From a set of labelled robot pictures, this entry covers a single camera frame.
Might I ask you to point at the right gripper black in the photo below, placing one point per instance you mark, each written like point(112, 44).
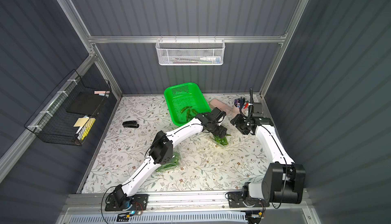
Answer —
point(240, 126)

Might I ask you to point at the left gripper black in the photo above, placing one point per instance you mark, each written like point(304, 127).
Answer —
point(216, 128)

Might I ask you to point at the clear pepper container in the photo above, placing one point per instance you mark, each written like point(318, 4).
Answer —
point(229, 138)
point(169, 163)

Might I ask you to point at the green plastic basket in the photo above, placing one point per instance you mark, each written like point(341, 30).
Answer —
point(182, 95)

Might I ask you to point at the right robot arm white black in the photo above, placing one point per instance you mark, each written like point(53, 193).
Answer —
point(283, 182)

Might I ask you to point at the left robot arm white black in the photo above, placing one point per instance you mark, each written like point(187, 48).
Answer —
point(161, 152)

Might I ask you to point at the pink pen cup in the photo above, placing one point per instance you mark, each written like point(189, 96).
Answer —
point(241, 103)

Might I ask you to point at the pink pencil case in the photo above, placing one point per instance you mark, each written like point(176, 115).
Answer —
point(230, 110)

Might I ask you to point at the black stapler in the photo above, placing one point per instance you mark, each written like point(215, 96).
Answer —
point(130, 124)

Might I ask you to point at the pink eraser in basket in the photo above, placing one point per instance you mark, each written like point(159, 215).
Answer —
point(102, 92)

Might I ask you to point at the black notebook in basket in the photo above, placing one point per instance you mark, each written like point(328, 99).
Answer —
point(86, 104)

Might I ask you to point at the yellow marker in basket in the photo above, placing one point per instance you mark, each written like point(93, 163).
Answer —
point(83, 133)

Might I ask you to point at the yellow sticky note pad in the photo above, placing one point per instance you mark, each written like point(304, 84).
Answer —
point(81, 122)

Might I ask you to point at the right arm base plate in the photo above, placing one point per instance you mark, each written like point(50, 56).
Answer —
point(236, 199)

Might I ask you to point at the white wire mesh basket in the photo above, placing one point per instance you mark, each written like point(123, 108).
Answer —
point(190, 53)

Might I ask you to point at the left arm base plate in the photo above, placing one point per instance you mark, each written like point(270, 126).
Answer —
point(137, 202)

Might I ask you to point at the black wire wall basket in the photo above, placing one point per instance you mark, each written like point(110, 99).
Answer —
point(70, 115)

